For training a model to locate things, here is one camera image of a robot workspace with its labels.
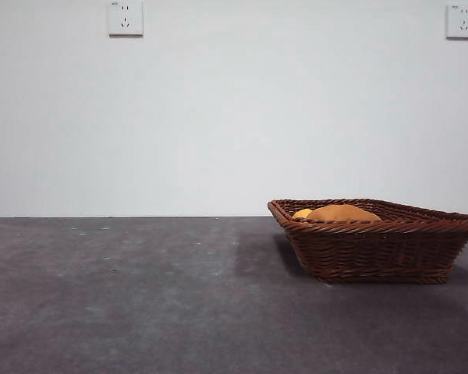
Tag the brown wicker basket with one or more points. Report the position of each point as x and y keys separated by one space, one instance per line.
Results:
x=374 y=249

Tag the yellow corn cob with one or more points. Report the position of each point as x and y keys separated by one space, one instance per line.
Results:
x=302 y=213

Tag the white wall socket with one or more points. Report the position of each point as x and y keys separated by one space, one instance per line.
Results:
x=125 y=19
x=463 y=22

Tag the brown potato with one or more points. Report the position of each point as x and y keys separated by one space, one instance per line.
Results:
x=343 y=213

